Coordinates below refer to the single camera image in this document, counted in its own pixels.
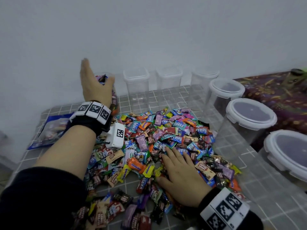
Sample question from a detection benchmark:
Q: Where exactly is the person's right hand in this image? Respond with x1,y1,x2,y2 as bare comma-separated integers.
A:
156,147,212,207

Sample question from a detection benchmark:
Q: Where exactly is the small transparent plastic jar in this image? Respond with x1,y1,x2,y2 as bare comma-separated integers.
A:
191,68,220,101
123,68,150,111
156,67,184,91

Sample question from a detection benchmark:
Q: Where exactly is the black marker-tagged wristband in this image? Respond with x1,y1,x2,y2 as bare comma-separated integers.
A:
68,100,112,137
198,187,264,230

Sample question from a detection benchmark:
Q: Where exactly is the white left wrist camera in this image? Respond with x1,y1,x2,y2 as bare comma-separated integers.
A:
106,122,126,149

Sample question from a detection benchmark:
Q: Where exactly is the pile of colourful candies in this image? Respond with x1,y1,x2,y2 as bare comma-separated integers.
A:
72,107,245,230

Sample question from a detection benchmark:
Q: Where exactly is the black marker-tagged right wristband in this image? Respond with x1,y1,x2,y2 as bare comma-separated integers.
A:
198,187,264,230

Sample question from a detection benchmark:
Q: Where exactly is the tall transparent plastic jar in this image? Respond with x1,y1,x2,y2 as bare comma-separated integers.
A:
96,74,122,116

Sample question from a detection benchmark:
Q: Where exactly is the dark patterned cloth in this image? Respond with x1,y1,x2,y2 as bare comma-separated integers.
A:
235,69,307,151

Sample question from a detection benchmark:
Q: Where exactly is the blue snack packet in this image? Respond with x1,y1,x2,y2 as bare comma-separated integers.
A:
27,114,74,150

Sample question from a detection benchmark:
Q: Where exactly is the black marker-tagged left wristband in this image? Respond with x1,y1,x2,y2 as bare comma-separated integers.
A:
68,100,112,137

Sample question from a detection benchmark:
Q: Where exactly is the olive green object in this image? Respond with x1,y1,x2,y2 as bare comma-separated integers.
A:
287,68,307,90

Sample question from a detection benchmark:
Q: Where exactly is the person's left hand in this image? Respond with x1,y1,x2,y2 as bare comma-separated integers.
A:
80,58,116,108

